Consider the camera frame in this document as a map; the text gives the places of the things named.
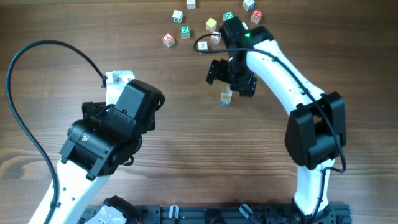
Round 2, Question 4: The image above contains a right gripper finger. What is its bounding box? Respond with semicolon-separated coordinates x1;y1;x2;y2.
206;60;222;85
238;82;256;97

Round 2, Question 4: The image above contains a red Y block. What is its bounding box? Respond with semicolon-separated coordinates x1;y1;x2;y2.
220;97;231;104

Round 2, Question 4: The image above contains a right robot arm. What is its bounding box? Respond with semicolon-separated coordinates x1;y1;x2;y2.
206;17;346;223

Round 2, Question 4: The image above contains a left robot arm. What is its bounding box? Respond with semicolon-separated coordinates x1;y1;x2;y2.
30;80;165;223

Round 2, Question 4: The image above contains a white block black drawing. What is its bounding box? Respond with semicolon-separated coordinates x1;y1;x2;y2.
197;41;208;51

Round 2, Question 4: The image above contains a red 9 block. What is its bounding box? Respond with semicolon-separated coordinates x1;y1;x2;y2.
210;31;221;44

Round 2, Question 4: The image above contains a white block red side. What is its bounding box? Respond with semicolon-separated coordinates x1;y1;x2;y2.
242;22;248;30

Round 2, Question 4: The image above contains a yellow top block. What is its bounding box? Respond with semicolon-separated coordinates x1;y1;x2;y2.
205;17;217;33

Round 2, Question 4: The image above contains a green Z block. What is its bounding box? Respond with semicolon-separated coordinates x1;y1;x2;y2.
180;26;191;39

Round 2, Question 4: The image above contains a red A block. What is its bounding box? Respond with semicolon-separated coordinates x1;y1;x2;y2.
162;33;175;47

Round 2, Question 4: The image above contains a green N block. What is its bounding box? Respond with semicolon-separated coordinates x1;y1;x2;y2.
223;11;234;21

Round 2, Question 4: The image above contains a red M block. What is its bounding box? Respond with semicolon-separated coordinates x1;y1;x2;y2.
251;9;263;24

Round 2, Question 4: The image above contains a blue sided block top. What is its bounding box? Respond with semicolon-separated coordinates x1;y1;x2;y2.
243;0;255;12

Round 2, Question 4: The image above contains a teal sided white block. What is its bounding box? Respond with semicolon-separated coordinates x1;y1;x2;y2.
172;10;183;24

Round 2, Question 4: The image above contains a plain block top edge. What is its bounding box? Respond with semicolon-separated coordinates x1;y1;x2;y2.
186;0;197;10

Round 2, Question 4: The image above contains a black right camera cable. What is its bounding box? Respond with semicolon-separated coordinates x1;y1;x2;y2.
193;32;348;223

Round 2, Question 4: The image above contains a black camera cable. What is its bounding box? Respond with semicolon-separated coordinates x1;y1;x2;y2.
193;32;348;223
6;39;108;224

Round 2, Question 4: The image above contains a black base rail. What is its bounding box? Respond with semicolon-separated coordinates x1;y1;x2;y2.
77;203;352;224

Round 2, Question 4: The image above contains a black left camera cable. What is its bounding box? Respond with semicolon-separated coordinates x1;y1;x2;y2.
6;39;108;224

